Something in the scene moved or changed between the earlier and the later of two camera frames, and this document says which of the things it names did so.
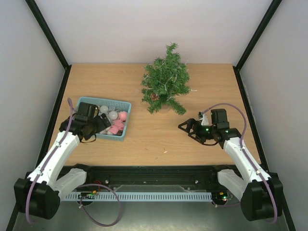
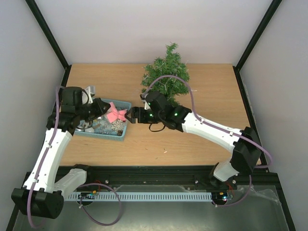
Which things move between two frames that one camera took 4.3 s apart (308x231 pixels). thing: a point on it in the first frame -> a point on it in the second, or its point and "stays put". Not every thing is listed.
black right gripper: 196,130 -> 134,115
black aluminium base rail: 155,178 stays put
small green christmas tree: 164,79 stays put
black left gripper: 102,125 -> 99,109
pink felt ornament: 118,125 -> 113,114
